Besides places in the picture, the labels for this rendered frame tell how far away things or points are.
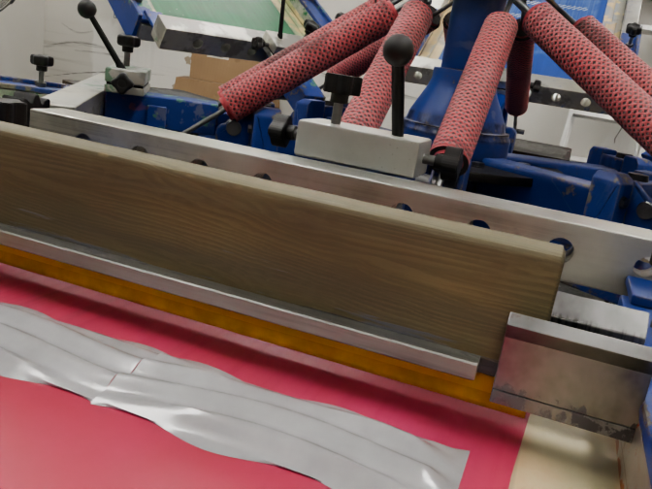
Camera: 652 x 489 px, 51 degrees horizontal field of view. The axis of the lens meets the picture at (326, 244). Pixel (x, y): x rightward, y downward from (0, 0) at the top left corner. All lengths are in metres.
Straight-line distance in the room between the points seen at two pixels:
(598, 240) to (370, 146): 0.22
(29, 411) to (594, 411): 0.28
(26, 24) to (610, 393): 5.66
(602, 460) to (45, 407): 0.29
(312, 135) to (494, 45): 0.37
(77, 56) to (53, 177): 5.33
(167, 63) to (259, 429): 5.04
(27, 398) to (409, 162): 0.41
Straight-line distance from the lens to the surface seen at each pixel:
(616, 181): 0.98
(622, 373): 0.37
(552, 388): 0.38
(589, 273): 0.60
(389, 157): 0.66
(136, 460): 0.33
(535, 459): 0.39
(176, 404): 0.36
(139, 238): 0.45
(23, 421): 0.36
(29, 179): 0.50
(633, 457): 0.38
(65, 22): 5.88
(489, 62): 0.95
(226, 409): 0.36
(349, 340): 0.39
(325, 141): 0.68
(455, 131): 0.84
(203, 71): 4.65
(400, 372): 0.41
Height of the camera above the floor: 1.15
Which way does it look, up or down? 16 degrees down
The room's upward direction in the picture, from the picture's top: 9 degrees clockwise
